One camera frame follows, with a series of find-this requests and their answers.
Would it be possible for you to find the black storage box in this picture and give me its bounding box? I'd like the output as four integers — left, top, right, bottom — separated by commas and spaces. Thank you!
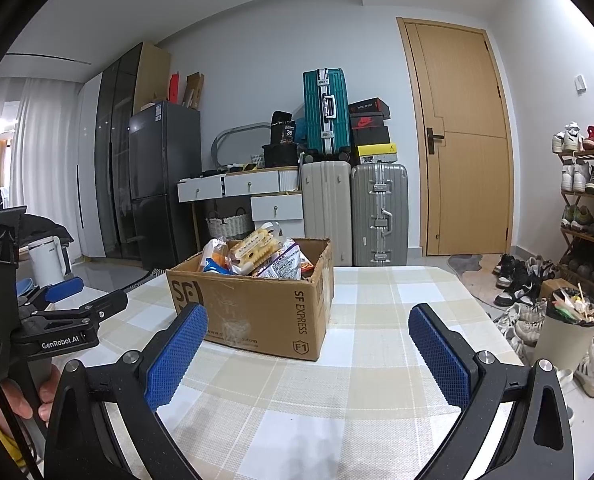
262, 142, 300, 168

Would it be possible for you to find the white electric kettle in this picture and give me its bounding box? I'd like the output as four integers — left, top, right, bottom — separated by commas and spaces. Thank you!
28, 236, 71, 286

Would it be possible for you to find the dark cloth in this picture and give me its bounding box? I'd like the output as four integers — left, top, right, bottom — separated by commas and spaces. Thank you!
24, 217, 76, 248

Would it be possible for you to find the orange biscuit packet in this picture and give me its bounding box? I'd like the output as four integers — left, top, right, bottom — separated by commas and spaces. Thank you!
202, 238, 231, 273

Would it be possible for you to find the white sheer curtain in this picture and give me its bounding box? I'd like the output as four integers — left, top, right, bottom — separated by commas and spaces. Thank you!
0, 77, 82, 266

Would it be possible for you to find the brown flat cardboard box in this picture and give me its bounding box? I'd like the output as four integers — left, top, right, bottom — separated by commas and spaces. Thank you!
184, 72, 206, 111

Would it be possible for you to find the silver purple snack packet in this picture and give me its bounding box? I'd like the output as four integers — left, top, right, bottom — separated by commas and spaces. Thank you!
253, 238, 304, 281

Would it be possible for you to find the beige suitcase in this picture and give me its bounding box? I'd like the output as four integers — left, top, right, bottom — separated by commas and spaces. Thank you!
301, 161, 354, 267

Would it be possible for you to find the wooden door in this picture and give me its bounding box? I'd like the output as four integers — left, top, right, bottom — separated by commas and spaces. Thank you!
396, 16, 515, 257

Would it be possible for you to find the grey door mat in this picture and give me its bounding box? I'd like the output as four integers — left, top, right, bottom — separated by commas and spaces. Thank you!
447, 253, 485, 273

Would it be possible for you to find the white three drawer cabinet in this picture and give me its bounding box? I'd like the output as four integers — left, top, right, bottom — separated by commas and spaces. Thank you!
250, 193, 305, 241

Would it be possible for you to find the white marble side table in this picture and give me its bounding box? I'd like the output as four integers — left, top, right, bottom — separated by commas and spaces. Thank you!
67, 276, 150, 311

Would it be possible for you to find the pile of dark shoes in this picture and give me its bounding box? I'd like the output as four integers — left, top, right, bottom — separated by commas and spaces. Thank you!
492, 253, 594, 398

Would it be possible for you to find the grey refrigerator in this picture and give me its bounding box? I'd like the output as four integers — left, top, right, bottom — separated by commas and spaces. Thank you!
128, 101, 202, 271

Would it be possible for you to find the teal suitcase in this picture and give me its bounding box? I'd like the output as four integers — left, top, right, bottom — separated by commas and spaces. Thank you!
303, 69, 352, 156

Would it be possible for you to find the small brown cardboard box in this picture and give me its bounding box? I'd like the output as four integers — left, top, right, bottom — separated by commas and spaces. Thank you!
539, 277, 578, 301

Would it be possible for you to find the patterned grey rug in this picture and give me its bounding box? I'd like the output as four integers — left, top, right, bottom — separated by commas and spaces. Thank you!
122, 267, 170, 293

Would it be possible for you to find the wooden shoe rack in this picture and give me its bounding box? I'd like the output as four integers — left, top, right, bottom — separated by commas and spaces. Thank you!
559, 145, 594, 301

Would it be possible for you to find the woven laundry basket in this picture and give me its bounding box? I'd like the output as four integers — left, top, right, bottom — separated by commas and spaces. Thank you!
206, 206, 255, 241

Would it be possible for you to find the shoe rack with shoes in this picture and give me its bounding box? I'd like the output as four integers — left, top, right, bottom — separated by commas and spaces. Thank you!
551, 112, 594, 291

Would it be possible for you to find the white trash bin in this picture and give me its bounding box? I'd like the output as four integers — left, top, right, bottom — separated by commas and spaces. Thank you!
533, 287, 594, 373

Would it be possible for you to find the beige cracker packet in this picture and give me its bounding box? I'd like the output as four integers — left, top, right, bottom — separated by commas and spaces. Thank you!
228, 225, 285, 277

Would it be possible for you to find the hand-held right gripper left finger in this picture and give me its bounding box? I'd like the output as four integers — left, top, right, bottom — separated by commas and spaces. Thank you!
43, 303, 210, 480

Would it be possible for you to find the large black shoe box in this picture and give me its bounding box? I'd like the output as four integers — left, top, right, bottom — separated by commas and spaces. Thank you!
351, 125, 392, 147

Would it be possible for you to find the small red snack packet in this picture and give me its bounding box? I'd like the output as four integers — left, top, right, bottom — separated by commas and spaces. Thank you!
299, 252, 325, 277

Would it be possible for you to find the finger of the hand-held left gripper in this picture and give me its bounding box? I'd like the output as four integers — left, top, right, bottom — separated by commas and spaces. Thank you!
19, 276, 84, 318
21, 290, 130, 334

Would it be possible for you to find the white wooden desk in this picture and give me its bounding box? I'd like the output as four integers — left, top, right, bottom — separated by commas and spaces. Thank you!
177, 166, 304, 261

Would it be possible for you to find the silver suitcase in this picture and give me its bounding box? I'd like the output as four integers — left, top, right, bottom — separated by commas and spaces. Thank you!
351, 162, 409, 267

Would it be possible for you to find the black printed bag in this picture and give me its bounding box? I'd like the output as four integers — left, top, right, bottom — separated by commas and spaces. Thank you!
269, 111, 298, 146

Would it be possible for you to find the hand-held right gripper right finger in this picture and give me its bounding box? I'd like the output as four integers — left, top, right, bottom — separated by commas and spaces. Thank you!
408, 302, 576, 480

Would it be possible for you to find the blue cookie packet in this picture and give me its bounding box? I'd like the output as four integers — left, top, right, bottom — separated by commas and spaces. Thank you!
200, 258, 234, 276

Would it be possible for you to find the thin black shoe box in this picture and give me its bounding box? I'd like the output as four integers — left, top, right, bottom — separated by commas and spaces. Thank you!
348, 97, 390, 115

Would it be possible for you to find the person's left hand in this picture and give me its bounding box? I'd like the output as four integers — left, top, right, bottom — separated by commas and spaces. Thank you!
0, 365, 62, 423

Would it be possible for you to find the dark glass door cabinet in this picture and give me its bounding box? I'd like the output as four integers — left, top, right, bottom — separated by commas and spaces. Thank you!
94, 42, 145, 261

